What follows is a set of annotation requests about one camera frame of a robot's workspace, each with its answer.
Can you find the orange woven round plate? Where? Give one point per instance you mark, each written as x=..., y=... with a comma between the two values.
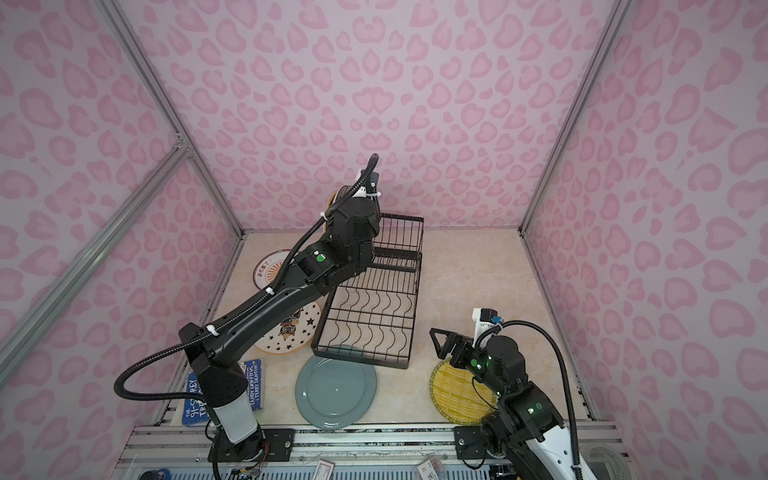
x=329, y=204

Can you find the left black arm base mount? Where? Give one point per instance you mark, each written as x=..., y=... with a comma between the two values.
x=271, y=445

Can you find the blue illustrated children's book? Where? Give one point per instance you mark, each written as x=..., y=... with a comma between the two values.
x=194, y=412

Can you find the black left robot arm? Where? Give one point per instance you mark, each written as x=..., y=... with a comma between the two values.
x=345, y=250

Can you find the clear tape roll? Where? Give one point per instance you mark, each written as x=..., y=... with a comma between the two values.
x=606, y=463

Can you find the aluminium front rail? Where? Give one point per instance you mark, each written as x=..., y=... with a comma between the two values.
x=365, y=451

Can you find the diagonal aluminium frame bar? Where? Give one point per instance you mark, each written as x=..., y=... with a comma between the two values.
x=38, y=321

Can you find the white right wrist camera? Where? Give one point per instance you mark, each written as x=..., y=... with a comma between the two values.
x=484, y=319

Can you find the black wire dish rack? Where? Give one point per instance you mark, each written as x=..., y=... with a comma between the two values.
x=371, y=318

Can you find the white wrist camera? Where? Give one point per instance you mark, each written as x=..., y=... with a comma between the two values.
x=369, y=188
x=484, y=319

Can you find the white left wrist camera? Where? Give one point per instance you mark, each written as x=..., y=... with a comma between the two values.
x=369, y=188

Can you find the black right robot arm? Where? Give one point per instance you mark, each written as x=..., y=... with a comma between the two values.
x=525, y=428

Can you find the white plate orange sunburst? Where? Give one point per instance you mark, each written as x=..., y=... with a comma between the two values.
x=268, y=267

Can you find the teal green round plate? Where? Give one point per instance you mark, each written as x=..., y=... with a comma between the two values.
x=332, y=394

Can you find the left corner aluminium post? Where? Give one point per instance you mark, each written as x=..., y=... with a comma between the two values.
x=127, y=38

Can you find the yellow woven round plate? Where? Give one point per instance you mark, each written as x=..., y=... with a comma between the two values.
x=457, y=397

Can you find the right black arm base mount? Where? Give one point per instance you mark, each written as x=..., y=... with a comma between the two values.
x=476, y=444

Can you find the right corner aluminium post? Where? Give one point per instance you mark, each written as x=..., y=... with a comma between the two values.
x=605, y=46

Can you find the white plate black stars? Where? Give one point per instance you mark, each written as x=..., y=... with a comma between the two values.
x=293, y=333

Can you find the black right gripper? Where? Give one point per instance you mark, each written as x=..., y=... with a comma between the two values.
x=465, y=346

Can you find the corner aluminium post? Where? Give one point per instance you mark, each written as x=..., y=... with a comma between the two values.
x=127, y=38
x=605, y=46

